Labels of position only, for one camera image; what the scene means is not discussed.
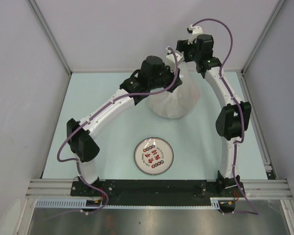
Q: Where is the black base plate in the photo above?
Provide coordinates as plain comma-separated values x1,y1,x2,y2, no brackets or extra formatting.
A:
70,179,246,213

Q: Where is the round printed plate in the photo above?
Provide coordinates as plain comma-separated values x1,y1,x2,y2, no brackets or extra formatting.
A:
134,137,174,175

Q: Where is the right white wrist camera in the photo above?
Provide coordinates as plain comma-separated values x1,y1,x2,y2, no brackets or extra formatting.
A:
187,25,203,44

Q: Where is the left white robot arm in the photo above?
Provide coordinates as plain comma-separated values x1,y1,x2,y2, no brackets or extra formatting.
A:
67,53,183,196

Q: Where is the white slotted cable duct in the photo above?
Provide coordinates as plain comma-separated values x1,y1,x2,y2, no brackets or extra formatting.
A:
35,199,220,210

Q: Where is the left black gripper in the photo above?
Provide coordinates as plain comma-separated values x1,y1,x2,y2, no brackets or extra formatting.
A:
148,62,181,93

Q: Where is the aluminium frame post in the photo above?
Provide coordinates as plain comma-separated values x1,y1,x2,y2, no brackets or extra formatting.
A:
241,0,288,74
26,0,73,77

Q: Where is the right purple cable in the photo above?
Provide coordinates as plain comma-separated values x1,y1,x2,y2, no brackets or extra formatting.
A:
191,18,259,216

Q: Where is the aluminium front rail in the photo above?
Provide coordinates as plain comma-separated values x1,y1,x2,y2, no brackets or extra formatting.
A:
26,179,293,200

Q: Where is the white plastic bag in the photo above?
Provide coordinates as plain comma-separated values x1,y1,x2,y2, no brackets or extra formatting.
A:
149,51,201,119

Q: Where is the right aluminium frame post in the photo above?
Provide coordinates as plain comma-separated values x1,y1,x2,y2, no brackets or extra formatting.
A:
241,0,288,74

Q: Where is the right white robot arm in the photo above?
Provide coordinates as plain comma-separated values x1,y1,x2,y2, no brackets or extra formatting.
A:
176,34,251,196

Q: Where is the left aluminium frame post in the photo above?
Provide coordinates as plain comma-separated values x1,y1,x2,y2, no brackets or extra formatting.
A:
26,0,73,77

